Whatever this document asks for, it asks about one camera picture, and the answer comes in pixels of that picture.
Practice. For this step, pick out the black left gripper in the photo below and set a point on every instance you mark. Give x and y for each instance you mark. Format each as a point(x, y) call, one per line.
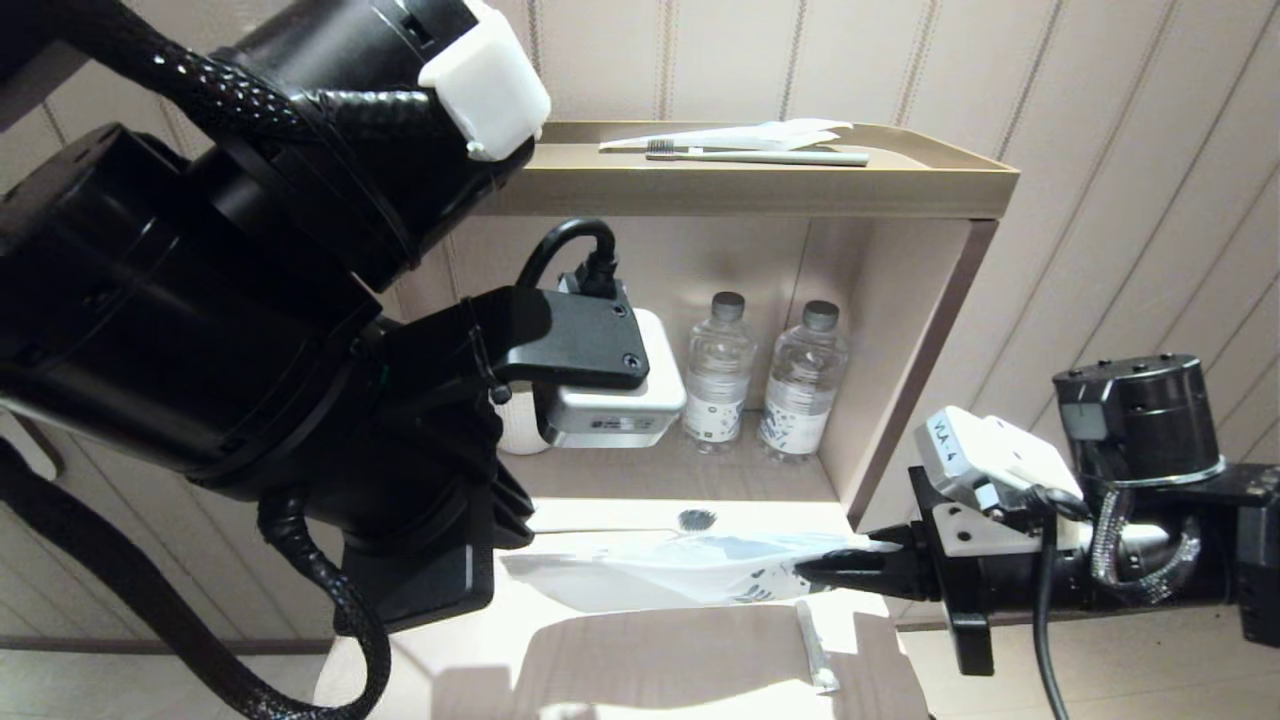
point(430, 540)

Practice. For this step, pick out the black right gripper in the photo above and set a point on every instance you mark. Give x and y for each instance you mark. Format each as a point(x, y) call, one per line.
point(940, 580)

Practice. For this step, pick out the small white toothpaste tube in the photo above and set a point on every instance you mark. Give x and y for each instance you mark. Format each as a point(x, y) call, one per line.
point(815, 650)

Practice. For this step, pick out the white blue patterned pouch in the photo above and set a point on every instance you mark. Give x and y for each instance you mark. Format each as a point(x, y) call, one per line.
point(640, 575)

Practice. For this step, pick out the white toothbrush dark bristles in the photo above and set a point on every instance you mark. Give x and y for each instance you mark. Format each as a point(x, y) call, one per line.
point(697, 519)

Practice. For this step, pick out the white ribbed mug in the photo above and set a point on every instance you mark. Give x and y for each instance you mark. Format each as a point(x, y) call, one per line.
point(520, 430)

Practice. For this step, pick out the small clear water bottle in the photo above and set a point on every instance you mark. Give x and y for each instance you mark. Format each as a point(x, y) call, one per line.
point(715, 390)
point(800, 390)

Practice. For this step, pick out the beige wooden shelf cabinet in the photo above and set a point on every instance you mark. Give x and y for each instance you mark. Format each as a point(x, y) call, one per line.
point(700, 660)

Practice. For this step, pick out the grey-green toothbrush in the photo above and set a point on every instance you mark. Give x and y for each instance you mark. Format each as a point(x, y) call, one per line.
point(780, 158)

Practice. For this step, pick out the white paper wrapper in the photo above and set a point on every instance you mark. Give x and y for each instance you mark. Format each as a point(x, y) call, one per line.
point(770, 135)

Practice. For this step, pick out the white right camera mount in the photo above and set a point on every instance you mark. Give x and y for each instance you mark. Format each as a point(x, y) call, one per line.
point(970, 535)

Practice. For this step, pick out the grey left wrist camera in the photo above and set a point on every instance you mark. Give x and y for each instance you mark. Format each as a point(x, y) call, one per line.
point(620, 420)

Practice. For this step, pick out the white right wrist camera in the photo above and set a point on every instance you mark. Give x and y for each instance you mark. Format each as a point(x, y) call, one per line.
point(990, 450)

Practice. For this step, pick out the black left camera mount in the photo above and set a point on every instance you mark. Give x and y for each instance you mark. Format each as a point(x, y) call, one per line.
point(570, 340)

